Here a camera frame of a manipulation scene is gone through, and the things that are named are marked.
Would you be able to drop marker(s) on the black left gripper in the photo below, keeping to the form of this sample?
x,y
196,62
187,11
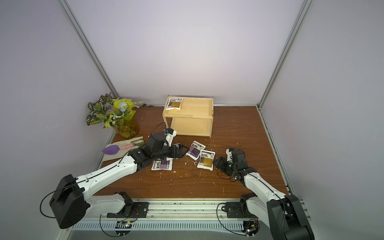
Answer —
x,y
179,154

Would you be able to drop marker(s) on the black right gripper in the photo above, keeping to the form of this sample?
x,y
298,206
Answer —
x,y
223,165

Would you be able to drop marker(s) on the yellow coffee bag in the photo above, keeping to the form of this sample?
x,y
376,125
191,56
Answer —
x,y
206,160
174,103

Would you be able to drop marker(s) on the purple coffee bag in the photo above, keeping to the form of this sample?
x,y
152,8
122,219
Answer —
x,y
195,150
165,164

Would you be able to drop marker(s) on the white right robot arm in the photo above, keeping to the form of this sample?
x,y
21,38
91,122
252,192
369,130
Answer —
x,y
283,214

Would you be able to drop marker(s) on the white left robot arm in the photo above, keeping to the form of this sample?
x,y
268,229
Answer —
x,y
75,198

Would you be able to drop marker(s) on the purple coffee bag flat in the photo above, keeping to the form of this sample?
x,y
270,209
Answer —
x,y
165,164

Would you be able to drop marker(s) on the light wooden two-tier shelf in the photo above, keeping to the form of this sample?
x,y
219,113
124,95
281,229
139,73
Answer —
x,y
194,118

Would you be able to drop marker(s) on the green artificial plant in vase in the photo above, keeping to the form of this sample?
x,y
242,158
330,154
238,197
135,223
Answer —
x,y
115,113

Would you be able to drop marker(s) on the right circuit board connector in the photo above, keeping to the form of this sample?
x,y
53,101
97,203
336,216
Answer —
x,y
251,227

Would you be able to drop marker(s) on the circuit board connector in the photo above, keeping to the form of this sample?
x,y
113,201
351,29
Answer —
x,y
251,227
123,228

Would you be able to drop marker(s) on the left circuit board connector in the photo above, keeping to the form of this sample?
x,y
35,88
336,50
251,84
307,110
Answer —
x,y
123,228

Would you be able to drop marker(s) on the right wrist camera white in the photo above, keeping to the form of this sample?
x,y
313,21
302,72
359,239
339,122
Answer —
x,y
229,154

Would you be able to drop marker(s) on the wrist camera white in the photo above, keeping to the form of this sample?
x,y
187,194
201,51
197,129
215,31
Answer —
x,y
170,134
229,154

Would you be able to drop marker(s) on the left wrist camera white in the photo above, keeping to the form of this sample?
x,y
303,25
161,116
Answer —
x,y
170,134

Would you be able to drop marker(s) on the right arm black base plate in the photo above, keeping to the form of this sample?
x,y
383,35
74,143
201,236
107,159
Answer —
x,y
250,206

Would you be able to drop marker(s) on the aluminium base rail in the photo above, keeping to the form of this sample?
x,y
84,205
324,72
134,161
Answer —
x,y
167,215

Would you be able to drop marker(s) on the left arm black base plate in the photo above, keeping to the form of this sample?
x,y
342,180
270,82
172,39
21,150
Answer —
x,y
132,208

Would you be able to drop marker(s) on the aluminium frame corner post right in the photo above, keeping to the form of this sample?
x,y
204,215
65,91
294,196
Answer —
x,y
286,50

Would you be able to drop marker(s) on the aluminium frame corner post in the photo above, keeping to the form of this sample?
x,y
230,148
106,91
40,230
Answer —
x,y
70,15
286,50

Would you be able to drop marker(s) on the aluminium frame corner post left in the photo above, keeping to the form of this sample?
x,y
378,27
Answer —
x,y
70,15

